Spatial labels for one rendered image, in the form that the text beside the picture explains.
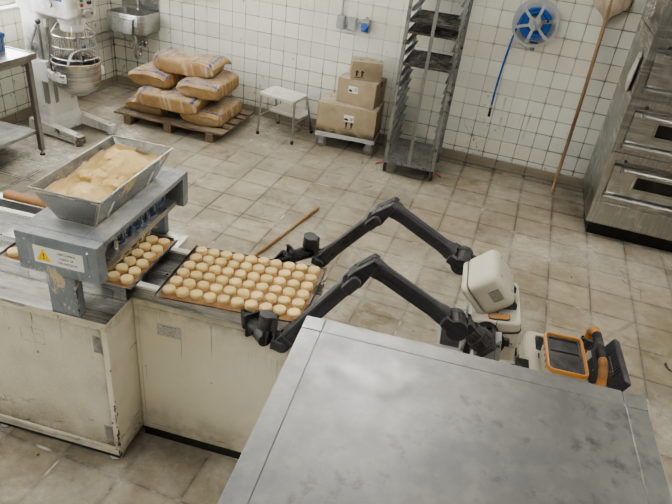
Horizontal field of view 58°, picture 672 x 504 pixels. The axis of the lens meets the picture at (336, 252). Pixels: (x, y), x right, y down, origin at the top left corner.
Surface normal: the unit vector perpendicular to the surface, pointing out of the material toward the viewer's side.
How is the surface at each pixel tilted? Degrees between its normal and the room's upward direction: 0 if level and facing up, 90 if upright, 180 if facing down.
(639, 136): 90
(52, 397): 90
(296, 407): 0
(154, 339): 90
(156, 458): 0
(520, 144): 90
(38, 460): 0
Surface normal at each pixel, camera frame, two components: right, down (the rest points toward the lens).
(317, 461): 0.11, -0.84
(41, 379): -0.24, 0.49
